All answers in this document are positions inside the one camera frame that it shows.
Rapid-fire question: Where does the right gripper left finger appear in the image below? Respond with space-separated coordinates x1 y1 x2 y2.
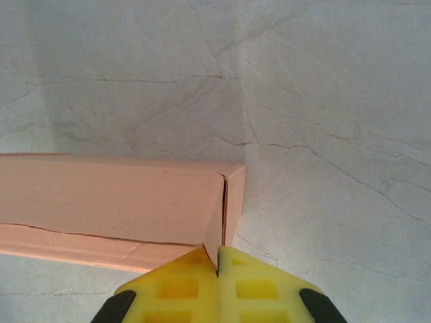
90 247 220 323

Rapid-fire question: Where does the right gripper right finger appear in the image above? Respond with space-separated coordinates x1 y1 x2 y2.
217 246 348 323

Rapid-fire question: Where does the pink paper box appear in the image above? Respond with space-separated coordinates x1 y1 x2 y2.
0 153 247 274

